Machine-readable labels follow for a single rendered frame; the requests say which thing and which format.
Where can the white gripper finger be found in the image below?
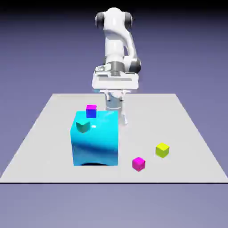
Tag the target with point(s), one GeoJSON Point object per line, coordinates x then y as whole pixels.
{"type": "Point", "coordinates": [122, 96]}
{"type": "Point", "coordinates": [107, 95]}

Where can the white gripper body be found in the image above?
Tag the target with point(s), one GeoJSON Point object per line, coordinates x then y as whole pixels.
{"type": "Point", "coordinates": [115, 83]}

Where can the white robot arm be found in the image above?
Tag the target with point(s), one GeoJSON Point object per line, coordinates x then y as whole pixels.
{"type": "Point", "coordinates": [114, 35]}

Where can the small blue cube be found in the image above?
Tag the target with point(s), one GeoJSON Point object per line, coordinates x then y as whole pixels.
{"type": "Point", "coordinates": [91, 113]}

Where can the small teal cube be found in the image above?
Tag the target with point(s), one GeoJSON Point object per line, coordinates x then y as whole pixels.
{"type": "Point", "coordinates": [82, 126]}

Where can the small yellow cube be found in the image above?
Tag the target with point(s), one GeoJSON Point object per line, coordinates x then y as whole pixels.
{"type": "Point", "coordinates": [162, 150]}

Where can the small magenta cube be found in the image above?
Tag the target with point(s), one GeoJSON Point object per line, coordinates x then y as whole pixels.
{"type": "Point", "coordinates": [138, 164]}

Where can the large cyan box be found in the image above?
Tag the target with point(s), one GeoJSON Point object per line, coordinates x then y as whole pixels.
{"type": "Point", "coordinates": [96, 142]}

